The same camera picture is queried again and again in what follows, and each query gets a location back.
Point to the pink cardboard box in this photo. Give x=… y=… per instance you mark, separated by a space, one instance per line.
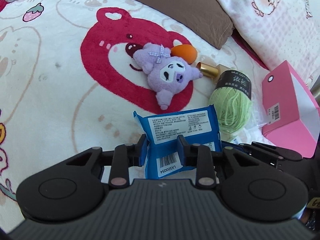
x=293 y=113

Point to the green yarn ball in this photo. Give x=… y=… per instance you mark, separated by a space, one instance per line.
x=231 y=99

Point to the purple plush toy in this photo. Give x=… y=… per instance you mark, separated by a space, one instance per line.
x=166 y=75

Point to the gold cap foundation bottle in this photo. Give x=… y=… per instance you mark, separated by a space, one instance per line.
x=214 y=72

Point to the clear plastic box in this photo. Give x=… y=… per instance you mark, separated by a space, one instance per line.
x=257 y=119

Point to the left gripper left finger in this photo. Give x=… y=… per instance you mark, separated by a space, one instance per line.
x=125 y=156

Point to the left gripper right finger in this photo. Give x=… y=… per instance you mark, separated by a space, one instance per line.
x=200 y=157

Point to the pink checkered pillow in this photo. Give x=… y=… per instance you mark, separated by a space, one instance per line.
x=278 y=31

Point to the brown pillow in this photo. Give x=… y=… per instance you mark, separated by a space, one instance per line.
x=206 y=18

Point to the orange makeup sponge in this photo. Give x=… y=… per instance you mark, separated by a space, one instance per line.
x=183 y=50

